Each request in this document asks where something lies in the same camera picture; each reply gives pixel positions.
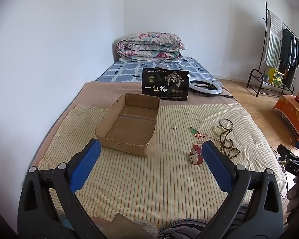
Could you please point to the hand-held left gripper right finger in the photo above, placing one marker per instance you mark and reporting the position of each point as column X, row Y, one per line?
column 218, row 166

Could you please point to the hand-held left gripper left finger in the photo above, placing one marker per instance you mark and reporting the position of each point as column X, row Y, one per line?
column 86, row 164

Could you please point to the black bangle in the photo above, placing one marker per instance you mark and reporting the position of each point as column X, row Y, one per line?
column 221, row 121

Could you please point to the cardboard box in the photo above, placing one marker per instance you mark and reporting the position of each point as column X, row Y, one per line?
column 129, row 129

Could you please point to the person's right hand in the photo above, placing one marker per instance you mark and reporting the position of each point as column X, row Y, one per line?
column 295, row 190

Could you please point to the yellow striped cloth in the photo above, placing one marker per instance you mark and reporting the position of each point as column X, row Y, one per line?
column 144, row 179

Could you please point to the brown flat object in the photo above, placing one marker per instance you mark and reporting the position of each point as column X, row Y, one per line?
column 124, row 227

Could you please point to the dark striped clothing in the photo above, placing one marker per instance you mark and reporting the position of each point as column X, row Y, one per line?
column 179, row 230

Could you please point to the yellow box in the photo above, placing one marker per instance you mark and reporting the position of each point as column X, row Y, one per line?
column 276, row 77

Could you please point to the black metal clothes rack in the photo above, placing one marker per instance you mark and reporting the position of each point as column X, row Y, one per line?
column 254, row 73

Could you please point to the dark blue hanging garment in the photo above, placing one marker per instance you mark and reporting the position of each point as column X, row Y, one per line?
column 296, row 52

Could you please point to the dark green hanging garment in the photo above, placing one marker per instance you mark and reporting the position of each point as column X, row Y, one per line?
column 286, row 51

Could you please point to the black snack bag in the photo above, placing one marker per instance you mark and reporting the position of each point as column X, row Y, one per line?
column 164, row 84

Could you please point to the blue checkered bed sheet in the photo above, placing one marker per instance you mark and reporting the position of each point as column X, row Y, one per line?
column 124, row 71

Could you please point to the striped hanging towel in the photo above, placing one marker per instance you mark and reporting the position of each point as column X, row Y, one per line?
column 272, row 42

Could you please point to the folded floral quilt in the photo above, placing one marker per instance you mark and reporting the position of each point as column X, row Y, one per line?
column 149, row 47

